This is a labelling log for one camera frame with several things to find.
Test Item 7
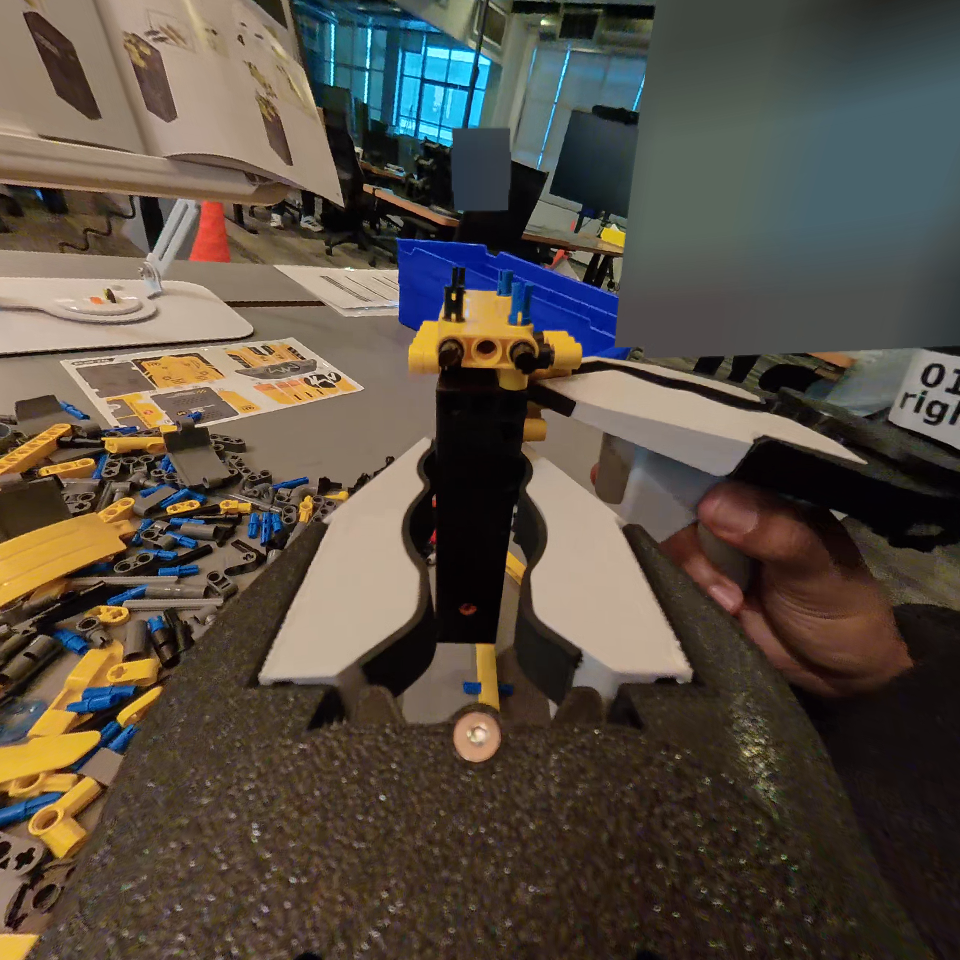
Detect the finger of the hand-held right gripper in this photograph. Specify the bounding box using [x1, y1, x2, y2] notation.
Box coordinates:
[576, 357, 768, 411]
[534, 369, 865, 480]

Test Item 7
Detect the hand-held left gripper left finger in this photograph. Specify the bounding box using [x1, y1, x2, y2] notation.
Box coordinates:
[257, 437, 442, 708]

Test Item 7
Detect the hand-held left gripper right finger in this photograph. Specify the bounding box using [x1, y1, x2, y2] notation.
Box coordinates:
[513, 450, 695, 708]

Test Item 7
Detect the black and yellow brick assembly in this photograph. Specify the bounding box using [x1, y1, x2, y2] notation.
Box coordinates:
[408, 266, 582, 646]

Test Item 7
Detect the pile of brick parts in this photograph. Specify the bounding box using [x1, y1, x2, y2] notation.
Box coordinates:
[0, 393, 399, 960]

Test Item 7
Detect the person's right hand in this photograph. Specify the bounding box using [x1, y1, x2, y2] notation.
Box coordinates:
[588, 461, 915, 699]

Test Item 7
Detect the yellow beam with blue pins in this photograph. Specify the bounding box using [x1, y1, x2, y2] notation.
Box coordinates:
[462, 643, 515, 712]

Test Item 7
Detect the blue storage bin white tag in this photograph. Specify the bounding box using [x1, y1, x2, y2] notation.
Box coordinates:
[396, 238, 631, 361]

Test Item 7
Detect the black monitor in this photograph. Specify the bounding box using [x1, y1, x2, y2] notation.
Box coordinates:
[549, 108, 640, 219]

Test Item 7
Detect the yellow and grey sticker sheet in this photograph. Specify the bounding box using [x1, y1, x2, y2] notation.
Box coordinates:
[60, 337, 365, 430]

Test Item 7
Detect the laminated paper sheet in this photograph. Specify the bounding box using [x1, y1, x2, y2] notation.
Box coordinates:
[273, 264, 402, 316]

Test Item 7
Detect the white book stand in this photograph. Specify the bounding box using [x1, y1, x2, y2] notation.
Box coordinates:
[0, 131, 290, 355]

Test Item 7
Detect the orange traffic cone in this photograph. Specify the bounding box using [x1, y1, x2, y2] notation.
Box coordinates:
[189, 201, 232, 264]

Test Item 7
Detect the open instruction booklet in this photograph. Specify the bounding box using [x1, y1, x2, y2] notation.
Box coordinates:
[0, 0, 346, 207]

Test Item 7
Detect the black coiled cable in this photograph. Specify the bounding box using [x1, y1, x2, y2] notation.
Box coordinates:
[67, 213, 121, 256]

